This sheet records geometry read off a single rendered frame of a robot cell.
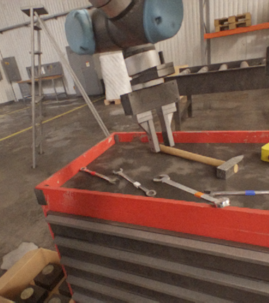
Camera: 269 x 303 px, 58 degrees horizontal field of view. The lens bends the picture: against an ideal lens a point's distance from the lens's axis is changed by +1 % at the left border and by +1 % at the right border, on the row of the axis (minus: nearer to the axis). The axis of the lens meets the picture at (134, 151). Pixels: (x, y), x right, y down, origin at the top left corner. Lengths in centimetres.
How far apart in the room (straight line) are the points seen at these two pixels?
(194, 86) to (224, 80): 39
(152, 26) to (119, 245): 49
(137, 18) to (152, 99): 22
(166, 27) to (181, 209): 34
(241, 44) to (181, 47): 177
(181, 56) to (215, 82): 525
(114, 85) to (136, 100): 660
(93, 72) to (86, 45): 889
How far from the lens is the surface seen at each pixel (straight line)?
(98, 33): 47
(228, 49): 841
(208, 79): 346
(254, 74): 346
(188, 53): 858
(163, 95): 57
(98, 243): 69
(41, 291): 156
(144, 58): 55
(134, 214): 58
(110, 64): 713
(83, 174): 81
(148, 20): 38
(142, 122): 56
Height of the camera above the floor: 124
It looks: 22 degrees down
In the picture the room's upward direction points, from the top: 9 degrees counter-clockwise
